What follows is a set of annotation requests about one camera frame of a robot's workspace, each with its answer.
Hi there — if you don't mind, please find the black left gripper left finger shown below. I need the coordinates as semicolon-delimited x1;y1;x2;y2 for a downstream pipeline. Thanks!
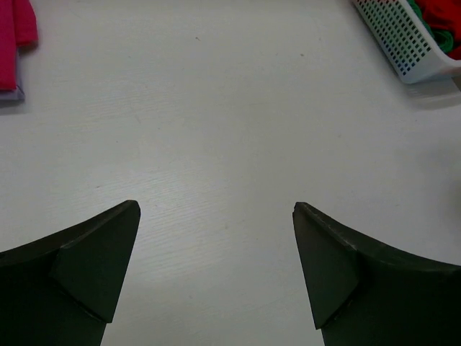
1;200;140;346

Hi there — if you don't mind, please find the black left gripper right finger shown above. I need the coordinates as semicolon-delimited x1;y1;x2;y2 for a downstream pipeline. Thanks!
292;202;460;345

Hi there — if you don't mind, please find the red t-shirt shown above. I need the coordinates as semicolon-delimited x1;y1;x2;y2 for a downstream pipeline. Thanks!
416;0;460;35

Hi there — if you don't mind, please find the white plastic mesh basket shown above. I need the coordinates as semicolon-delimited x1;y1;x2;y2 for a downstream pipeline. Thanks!
353;0;460;84

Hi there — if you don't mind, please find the folded pink t-shirt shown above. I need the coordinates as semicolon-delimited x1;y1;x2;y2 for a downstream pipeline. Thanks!
1;0;38;92

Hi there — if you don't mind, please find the crumpled green t-shirt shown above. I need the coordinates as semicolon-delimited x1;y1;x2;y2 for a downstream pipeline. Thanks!
408;0;455;53

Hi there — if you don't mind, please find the folded lavender t-shirt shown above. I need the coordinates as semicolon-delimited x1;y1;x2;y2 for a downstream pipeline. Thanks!
1;48;25;101

